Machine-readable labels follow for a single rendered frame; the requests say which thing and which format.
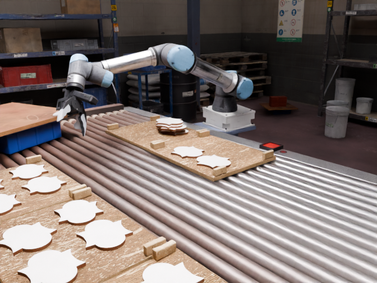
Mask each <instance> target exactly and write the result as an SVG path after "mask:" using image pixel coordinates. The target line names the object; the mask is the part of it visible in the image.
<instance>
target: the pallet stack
mask: <svg viewBox="0 0 377 283"><path fill-rule="evenodd" d="M255 56H259V60H254V59H255ZM205 58H206V62H208V63H210V64H212V65H214V66H216V67H218V68H220V69H222V70H224V71H228V70H233V71H237V74H239V75H241V76H243V77H245V78H249V79H250V80H251V81H252V82H253V86H255V89H253V91H252V93H256V94H255V97H250V98H247V99H238V98H237V97H235V98H236V102H238V101H245V100H249V99H256V98H261V97H263V90H262V88H263V85H266V84H271V76H264V75H265V69H267V65H266V63H267V61H266V59H267V53H255V52H226V53H213V54H201V55H200V59H202V60H204V59H205ZM237 59H240V60H237ZM257 63H259V68H257V67H256V64H257ZM246 64H247V65H246ZM254 71H257V75H255V74H253V73H254ZM256 79H263V81H256ZM207 86H209V89H207V90H205V91H204V92H207V93H209V94H210V96H208V97H206V98H209V101H210V102H211V101H214V99H215V89H216V85H215V84H213V83H211V82H209V83H208V84H207Z"/></svg>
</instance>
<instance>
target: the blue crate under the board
mask: <svg viewBox="0 0 377 283"><path fill-rule="evenodd" d="M61 136H62V135H61V126H60V121H59V122H57V121H53V122H49V123H47V124H43V125H39V126H36V127H32V128H29V129H26V130H22V131H18V132H16V133H12V134H8V135H5V136H2V137H0V152H1V153H6V154H13V153H16V152H19V151H22V150H25V149H28V148H31V147H34V146H36V145H39V144H42V143H45V142H48V141H51V140H54V139H57V138H60V137H61Z"/></svg>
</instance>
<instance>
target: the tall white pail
mask: <svg viewBox="0 0 377 283"><path fill-rule="evenodd" d="M355 80H356V79H352V78H336V82H335V83H336V84H335V98H334V100H335V101H346V102H348V103H349V104H348V108H349V109H350V110H351V105H352V98H353V90H354V86H355Z"/></svg>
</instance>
